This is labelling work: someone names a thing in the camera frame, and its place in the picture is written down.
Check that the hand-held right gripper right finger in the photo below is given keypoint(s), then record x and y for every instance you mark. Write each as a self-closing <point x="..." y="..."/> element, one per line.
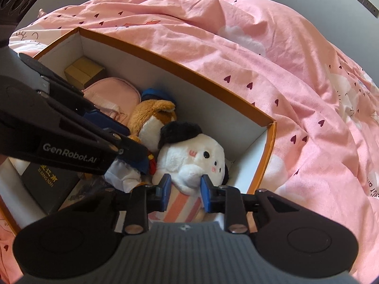
<point x="205" y="195"/>

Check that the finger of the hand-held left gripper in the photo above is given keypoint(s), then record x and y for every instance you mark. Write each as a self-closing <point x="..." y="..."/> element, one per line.
<point x="130" y="151"/>
<point x="109" y="122"/>

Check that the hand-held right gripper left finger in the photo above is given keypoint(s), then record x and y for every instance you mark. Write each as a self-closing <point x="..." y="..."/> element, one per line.
<point x="164" y="193"/>

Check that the pink fabric pouch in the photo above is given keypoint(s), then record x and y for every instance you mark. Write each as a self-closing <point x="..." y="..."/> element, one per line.
<point x="115" y="94"/>

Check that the brown plush toy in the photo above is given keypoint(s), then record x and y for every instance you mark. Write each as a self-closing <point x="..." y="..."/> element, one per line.
<point x="148" y="118"/>

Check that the white plush toy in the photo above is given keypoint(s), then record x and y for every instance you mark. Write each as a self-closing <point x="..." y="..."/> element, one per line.
<point x="189" y="153"/>

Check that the black gift box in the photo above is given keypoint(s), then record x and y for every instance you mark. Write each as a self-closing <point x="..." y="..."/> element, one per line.
<point x="47" y="189"/>

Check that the orange cardboard box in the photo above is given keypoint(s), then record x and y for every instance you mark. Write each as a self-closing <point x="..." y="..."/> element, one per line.
<point x="177" y="85"/>

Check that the small gold box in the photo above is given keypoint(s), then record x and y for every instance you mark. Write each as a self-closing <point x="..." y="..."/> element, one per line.
<point x="84" y="71"/>

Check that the pink printed blanket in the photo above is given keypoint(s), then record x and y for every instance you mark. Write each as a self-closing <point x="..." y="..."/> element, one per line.
<point x="266" y="50"/>

